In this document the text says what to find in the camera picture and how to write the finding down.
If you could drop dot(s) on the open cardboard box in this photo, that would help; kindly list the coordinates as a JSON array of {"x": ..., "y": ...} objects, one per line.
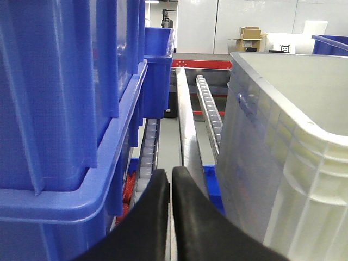
[{"x": 249, "y": 39}]

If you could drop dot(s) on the white roller track centre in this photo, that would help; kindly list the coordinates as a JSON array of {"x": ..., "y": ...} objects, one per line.
[{"x": 210, "y": 113}]

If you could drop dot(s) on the red shelf crossbeam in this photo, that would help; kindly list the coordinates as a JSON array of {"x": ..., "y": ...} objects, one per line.
[{"x": 201, "y": 64}]

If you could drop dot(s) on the white roller track left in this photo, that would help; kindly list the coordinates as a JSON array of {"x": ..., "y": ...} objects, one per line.
[{"x": 148, "y": 158}]

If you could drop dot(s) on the white plastic tote bin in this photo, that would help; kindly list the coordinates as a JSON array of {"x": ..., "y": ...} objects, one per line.
[{"x": 282, "y": 166}]

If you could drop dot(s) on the white roller track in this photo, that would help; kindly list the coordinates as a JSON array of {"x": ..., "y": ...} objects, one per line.
[
  {"x": 210, "y": 113},
  {"x": 148, "y": 158}
]

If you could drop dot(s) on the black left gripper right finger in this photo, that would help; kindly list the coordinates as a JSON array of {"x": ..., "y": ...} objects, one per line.
[{"x": 203, "y": 233}]

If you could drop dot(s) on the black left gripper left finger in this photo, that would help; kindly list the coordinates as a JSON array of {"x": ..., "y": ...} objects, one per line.
[{"x": 142, "y": 233}]

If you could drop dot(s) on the blue bin stacked upper left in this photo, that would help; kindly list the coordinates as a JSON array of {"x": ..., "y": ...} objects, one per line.
[{"x": 65, "y": 66}]

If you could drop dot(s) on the metal shelf divider rail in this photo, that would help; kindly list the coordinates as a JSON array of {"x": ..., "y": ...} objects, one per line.
[{"x": 190, "y": 150}]

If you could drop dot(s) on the blue bin far right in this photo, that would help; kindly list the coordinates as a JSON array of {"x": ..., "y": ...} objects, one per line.
[{"x": 330, "y": 45}]

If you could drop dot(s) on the blue bin far left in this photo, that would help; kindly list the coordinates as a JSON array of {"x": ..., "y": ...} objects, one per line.
[{"x": 158, "y": 53}]

